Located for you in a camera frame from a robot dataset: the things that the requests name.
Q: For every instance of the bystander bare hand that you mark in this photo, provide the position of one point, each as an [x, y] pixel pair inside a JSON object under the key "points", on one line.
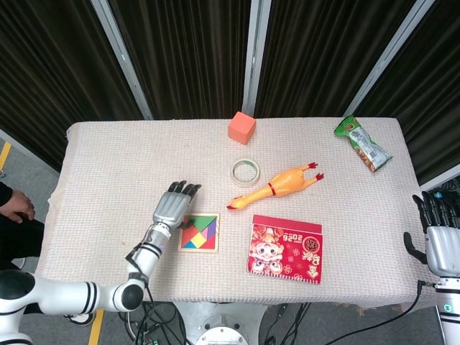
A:
{"points": [[18, 206]]}

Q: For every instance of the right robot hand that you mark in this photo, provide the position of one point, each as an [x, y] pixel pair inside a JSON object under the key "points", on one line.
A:
{"points": [[443, 248]]}

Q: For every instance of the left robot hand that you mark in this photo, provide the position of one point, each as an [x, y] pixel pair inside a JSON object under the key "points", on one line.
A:
{"points": [[170, 208]]}

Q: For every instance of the green wooden triangle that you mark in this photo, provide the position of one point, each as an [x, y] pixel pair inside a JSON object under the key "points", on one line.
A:
{"points": [[201, 220]]}

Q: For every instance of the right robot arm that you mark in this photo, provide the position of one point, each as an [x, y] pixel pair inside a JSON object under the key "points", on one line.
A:
{"points": [[451, 309]]}

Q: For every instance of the bystander black sleeve forearm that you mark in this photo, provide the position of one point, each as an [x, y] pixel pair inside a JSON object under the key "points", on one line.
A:
{"points": [[5, 196]]}

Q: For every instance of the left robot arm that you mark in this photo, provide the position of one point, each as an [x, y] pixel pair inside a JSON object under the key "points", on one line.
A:
{"points": [[72, 294]]}

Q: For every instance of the orange-red tangram triangle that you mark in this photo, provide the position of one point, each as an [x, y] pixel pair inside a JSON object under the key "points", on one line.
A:
{"points": [[187, 238]]}

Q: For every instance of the blue tangram triangle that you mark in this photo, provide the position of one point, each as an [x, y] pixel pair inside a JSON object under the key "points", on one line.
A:
{"points": [[188, 246]]}

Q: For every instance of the yellow tangram square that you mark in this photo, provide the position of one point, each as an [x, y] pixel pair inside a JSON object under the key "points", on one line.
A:
{"points": [[197, 241]]}

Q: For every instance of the pink tangram triangle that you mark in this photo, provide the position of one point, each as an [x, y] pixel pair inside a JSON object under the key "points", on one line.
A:
{"points": [[205, 233]]}

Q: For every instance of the red tangram triangle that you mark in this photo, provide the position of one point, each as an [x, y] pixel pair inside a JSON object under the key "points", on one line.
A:
{"points": [[210, 245]]}

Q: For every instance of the bystander black trouser leg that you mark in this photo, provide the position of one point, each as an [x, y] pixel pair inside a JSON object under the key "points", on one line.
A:
{"points": [[18, 240]]}

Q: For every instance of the purple tangram parallelogram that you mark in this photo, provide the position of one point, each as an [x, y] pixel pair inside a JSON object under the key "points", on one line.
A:
{"points": [[212, 228]]}

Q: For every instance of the wooden tangram tray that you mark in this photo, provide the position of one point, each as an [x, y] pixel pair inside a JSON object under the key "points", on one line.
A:
{"points": [[197, 251]]}

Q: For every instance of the beige woven tablecloth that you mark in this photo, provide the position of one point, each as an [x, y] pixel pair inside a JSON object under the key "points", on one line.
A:
{"points": [[143, 161]]}

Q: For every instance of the masking tape roll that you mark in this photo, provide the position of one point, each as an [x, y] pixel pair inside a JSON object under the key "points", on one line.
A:
{"points": [[234, 176]]}

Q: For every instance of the orange foam cube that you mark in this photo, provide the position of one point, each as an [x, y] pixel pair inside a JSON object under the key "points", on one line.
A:
{"points": [[241, 127]]}

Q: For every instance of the yellow rubber chicken toy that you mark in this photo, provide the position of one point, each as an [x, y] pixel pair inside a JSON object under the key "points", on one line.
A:
{"points": [[284, 183]]}

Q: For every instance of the red spiral calendar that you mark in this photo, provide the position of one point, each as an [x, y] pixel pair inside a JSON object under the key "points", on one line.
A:
{"points": [[287, 251]]}

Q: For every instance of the green snack packet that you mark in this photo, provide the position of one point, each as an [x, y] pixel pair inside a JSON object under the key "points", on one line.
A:
{"points": [[363, 143]]}

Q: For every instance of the dark curtain panel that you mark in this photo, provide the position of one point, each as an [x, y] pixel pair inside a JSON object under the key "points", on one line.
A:
{"points": [[316, 54], [187, 54], [46, 72], [431, 90]]}

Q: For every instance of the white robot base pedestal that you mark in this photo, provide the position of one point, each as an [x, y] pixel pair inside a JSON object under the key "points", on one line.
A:
{"points": [[230, 327]]}

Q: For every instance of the grey metal frame post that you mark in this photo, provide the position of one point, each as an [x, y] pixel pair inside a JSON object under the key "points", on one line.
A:
{"points": [[124, 61], [256, 54], [388, 54]]}

